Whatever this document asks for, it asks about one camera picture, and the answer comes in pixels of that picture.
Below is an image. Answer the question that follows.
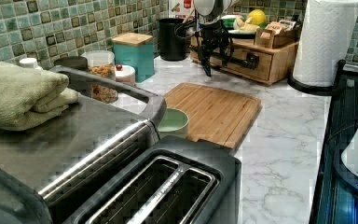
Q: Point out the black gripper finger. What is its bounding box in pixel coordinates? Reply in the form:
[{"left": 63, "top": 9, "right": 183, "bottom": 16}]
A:
[
  {"left": 219, "top": 37, "right": 234, "bottom": 66},
  {"left": 197, "top": 45, "right": 212, "bottom": 77}
]

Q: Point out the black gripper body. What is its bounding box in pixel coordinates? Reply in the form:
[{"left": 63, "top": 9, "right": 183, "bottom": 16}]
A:
[{"left": 196, "top": 20, "right": 230, "bottom": 50}]

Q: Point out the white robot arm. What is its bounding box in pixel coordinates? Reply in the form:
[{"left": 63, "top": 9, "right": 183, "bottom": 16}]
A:
[{"left": 193, "top": 0, "right": 234, "bottom": 77}]

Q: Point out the wooden drawer organizer box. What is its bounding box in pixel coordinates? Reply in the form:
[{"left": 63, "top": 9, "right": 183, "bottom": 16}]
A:
[{"left": 190, "top": 28, "right": 300, "bottom": 85}]

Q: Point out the black utensil cup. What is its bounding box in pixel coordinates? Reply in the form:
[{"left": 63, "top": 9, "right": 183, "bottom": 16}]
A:
[{"left": 158, "top": 18, "right": 186, "bottom": 61}]

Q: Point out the yellow lemon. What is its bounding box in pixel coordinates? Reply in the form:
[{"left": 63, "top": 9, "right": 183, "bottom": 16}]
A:
[{"left": 247, "top": 9, "right": 267, "bottom": 25}]

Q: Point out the bamboo cutting board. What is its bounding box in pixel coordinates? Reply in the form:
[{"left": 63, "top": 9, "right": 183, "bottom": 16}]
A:
[{"left": 164, "top": 83, "right": 261, "bottom": 149}]

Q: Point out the teal canister with wooden lid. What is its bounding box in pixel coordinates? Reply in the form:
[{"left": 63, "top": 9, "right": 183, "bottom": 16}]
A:
[{"left": 112, "top": 33, "right": 155, "bottom": 83}]

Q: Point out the green ceramic bowl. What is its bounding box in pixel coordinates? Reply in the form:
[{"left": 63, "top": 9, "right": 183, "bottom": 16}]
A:
[{"left": 158, "top": 108, "right": 189, "bottom": 138}]

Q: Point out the small pink lidded jar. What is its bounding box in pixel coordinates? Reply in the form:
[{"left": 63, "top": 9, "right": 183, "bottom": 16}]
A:
[{"left": 116, "top": 64, "right": 135, "bottom": 86}]

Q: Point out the glass jar with cereal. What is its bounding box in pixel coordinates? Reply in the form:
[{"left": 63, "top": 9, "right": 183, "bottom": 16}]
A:
[{"left": 82, "top": 50, "right": 117, "bottom": 104}]

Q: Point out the white paper towel roll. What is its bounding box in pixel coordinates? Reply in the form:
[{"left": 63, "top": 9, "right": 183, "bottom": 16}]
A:
[{"left": 293, "top": 0, "right": 358, "bottom": 83}]

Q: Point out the black paper towel holder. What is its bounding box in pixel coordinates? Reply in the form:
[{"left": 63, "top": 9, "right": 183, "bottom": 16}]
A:
[{"left": 287, "top": 60, "right": 346, "bottom": 96}]

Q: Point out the black jar lid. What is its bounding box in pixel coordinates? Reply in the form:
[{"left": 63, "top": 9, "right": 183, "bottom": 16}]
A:
[{"left": 53, "top": 56, "right": 89, "bottom": 71}]

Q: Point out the black two-slot toaster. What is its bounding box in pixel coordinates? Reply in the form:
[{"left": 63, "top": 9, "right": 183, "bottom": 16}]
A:
[{"left": 62, "top": 136, "right": 241, "bottom": 224}]

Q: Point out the white bottle cap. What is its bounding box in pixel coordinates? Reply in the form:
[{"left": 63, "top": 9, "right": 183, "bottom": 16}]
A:
[{"left": 19, "top": 58, "right": 42, "bottom": 70}]

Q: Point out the black dish rack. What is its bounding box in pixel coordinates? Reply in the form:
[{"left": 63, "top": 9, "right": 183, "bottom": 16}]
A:
[{"left": 309, "top": 65, "right": 358, "bottom": 224}]

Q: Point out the folded green towel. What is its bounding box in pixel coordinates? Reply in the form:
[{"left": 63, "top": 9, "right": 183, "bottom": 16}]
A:
[{"left": 0, "top": 62, "right": 79, "bottom": 131}]

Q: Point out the black pipe drawer handle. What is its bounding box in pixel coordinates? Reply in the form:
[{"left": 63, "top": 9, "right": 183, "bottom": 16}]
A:
[{"left": 188, "top": 45, "right": 260, "bottom": 71}]

